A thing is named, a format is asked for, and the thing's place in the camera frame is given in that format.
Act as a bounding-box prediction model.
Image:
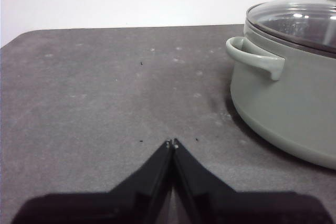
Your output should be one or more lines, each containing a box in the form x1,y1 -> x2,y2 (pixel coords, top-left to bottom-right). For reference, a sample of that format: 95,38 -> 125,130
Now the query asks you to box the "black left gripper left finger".
12,138 -> 174,224

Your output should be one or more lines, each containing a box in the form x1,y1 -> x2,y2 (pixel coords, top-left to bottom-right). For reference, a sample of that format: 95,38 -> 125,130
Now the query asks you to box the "pale green electric steamer pot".
225,32 -> 336,170

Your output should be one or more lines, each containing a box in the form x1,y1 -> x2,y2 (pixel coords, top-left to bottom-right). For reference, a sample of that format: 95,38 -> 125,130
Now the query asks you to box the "glass steamer lid with knob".
246,0 -> 336,58

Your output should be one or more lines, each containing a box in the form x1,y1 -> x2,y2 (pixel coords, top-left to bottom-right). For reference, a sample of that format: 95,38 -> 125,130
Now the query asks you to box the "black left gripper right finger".
172,137 -> 332,224

